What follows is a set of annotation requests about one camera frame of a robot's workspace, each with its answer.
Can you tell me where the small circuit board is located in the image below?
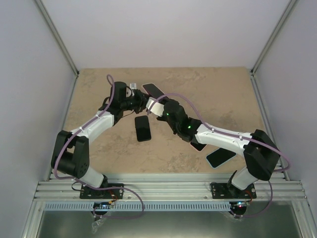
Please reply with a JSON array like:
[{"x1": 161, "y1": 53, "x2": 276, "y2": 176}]
[
  {"x1": 233, "y1": 201, "x2": 250, "y2": 208},
  {"x1": 93, "y1": 201, "x2": 115, "y2": 210}
]

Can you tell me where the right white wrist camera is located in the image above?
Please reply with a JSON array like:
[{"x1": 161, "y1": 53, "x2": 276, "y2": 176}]
[{"x1": 146, "y1": 97, "x2": 164, "y2": 117}]

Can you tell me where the phone in blue case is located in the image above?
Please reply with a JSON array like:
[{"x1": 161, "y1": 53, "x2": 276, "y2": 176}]
[{"x1": 206, "y1": 148, "x2": 237, "y2": 169}]

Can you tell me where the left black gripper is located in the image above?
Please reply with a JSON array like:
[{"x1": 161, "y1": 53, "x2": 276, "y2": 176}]
[{"x1": 121, "y1": 89, "x2": 151, "y2": 114}]

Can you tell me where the clear plastic bag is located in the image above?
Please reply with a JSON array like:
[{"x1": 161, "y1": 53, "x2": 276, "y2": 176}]
[{"x1": 91, "y1": 215, "x2": 106, "y2": 234}]

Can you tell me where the right aluminium corner post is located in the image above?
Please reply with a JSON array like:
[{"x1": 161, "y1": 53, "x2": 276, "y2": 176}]
[{"x1": 250, "y1": 0, "x2": 299, "y2": 75}]

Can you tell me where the left aluminium corner post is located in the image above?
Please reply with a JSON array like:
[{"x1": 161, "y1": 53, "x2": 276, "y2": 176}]
[{"x1": 34, "y1": 0, "x2": 79, "y2": 78}]

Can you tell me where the aluminium corner post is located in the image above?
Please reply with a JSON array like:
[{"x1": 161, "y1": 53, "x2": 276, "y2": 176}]
[
  {"x1": 34, "y1": 0, "x2": 79, "y2": 78},
  {"x1": 250, "y1": 0, "x2": 299, "y2": 75}
]

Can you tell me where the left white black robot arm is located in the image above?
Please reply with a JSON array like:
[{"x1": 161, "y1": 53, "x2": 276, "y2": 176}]
[{"x1": 51, "y1": 82, "x2": 149, "y2": 198}]

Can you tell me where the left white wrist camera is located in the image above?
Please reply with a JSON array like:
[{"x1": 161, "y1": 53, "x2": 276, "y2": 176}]
[{"x1": 126, "y1": 83, "x2": 137, "y2": 97}]

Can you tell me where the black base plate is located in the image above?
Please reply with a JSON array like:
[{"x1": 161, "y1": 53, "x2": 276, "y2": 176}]
[
  {"x1": 79, "y1": 183, "x2": 124, "y2": 200},
  {"x1": 210, "y1": 182, "x2": 257, "y2": 199}
]

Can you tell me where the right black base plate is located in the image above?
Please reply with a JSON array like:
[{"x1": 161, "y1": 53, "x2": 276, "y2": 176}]
[{"x1": 210, "y1": 182, "x2": 257, "y2": 199}]

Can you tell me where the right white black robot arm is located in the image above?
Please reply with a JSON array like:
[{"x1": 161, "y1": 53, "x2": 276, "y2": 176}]
[{"x1": 147, "y1": 99, "x2": 280, "y2": 198}]

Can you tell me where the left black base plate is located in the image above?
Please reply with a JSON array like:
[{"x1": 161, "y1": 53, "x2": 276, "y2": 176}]
[{"x1": 79, "y1": 183, "x2": 124, "y2": 200}]

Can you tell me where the right small circuit board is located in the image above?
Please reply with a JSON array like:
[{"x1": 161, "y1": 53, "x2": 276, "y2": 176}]
[{"x1": 233, "y1": 201, "x2": 250, "y2": 208}]

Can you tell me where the phone in pink case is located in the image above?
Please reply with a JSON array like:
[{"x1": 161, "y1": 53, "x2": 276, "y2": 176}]
[{"x1": 190, "y1": 142, "x2": 207, "y2": 152}]

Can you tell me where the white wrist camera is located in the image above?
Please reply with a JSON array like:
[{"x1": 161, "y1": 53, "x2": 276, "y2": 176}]
[
  {"x1": 126, "y1": 83, "x2": 137, "y2": 97},
  {"x1": 146, "y1": 97, "x2": 164, "y2": 117}
]

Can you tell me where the black smartphone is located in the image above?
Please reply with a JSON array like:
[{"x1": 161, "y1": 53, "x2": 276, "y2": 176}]
[{"x1": 142, "y1": 83, "x2": 164, "y2": 99}]

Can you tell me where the left small circuit board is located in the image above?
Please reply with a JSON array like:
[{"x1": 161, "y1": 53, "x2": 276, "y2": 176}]
[{"x1": 93, "y1": 201, "x2": 115, "y2": 210}]

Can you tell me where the phone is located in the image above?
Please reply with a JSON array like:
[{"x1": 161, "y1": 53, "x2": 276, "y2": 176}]
[
  {"x1": 206, "y1": 148, "x2": 237, "y2": 169},
  {"x1": 135, "y1": 116, "x2": 152, "y2": 142},
  {"x1": 190, "y1": 142, "x2": 207, "y2": 152}
]

